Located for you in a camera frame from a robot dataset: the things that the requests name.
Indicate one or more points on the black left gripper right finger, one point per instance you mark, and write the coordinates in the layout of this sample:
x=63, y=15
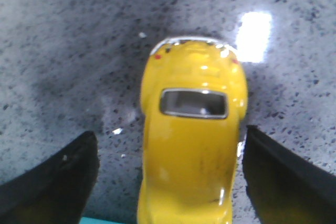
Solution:
x=282, y=186

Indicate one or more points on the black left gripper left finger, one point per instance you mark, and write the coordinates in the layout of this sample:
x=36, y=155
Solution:
x=57, y=190

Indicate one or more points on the yellow toy beetle car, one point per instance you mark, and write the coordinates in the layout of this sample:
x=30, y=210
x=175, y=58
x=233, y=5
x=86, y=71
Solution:
x=194, y=95

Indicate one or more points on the light blue storage box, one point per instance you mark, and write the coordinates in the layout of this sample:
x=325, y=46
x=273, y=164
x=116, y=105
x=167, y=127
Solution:
x=92, y=220

